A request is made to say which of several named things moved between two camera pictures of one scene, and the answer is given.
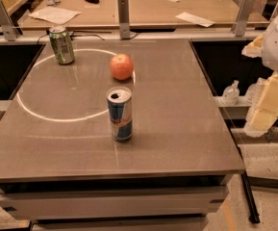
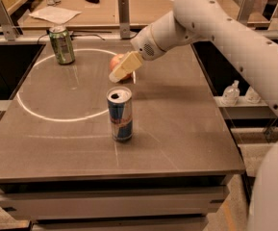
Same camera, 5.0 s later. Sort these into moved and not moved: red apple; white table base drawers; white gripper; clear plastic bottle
Moved: white gripper
Not moved: clear plastic bottle; red apple; white table base drawers
